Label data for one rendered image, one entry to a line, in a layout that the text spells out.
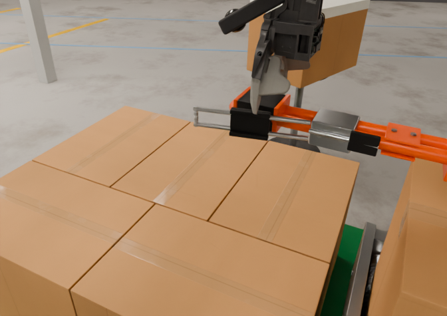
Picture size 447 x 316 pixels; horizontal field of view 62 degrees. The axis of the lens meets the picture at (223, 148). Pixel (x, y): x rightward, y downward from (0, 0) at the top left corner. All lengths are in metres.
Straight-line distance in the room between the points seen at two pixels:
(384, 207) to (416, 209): 1.61
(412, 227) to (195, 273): 0.61
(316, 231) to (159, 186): 0.57
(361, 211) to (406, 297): 1.70
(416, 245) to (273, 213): 0.69
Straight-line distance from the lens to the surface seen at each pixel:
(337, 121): 0.65
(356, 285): 1.04
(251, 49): 2.26
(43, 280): 1.18
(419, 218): 0.73
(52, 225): 1.32
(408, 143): 0.63
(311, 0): 0.58
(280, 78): 0.58
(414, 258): 0.65
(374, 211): 2.30
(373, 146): 0.62
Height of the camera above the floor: 1.37
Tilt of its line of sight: 31 degrees down
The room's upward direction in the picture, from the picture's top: 2 degrees clockwise
